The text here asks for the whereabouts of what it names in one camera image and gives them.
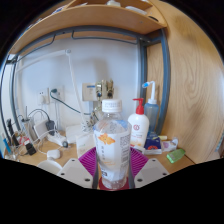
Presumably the grey metal frame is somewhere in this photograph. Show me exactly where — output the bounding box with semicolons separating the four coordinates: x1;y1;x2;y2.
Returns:
0;26;172;141

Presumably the wooden shelf unit with items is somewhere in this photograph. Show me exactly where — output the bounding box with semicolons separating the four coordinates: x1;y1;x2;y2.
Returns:
8;0;168;56

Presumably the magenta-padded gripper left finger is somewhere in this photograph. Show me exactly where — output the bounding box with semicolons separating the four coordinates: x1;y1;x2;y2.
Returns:
57;147;99;190

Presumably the black electric shaver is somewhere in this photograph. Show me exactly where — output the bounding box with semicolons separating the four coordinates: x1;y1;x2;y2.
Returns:
6;119;19;148

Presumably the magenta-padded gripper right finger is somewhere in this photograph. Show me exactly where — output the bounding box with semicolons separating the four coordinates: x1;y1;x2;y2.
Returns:
128;146;170;189

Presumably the white wall outlet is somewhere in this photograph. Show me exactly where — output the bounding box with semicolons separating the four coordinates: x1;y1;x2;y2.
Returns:
37;87;65;105

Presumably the white pump bottle red top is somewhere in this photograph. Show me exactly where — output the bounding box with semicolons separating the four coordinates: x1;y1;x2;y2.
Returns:
127;97;150;149

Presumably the blue spray bottle white nozzle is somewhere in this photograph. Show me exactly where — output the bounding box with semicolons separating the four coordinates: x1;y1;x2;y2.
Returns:
141;80;160;134

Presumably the small blue box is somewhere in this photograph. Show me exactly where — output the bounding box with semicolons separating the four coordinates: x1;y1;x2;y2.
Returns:
144;135;163;155

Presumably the white open box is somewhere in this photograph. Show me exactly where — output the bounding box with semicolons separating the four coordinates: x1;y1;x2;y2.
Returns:
75;132;97;158

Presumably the clear plastic water bottle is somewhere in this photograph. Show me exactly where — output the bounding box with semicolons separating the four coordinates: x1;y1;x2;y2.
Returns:
93;98;133;191

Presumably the small green bottle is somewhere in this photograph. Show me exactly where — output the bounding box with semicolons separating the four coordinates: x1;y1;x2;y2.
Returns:
166;148;186;164

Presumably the white pink tissue packet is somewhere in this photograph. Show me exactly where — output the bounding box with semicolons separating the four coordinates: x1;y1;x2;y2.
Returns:
161;138;179;153

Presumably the white wall socket box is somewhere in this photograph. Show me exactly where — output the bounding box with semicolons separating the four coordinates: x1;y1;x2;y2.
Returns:
82;82;98;102

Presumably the white power strip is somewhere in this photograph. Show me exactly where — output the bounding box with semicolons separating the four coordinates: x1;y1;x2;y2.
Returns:
49;131;70;148

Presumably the shiny metal mug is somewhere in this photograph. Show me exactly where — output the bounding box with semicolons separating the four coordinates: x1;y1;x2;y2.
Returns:
20;117;34;143

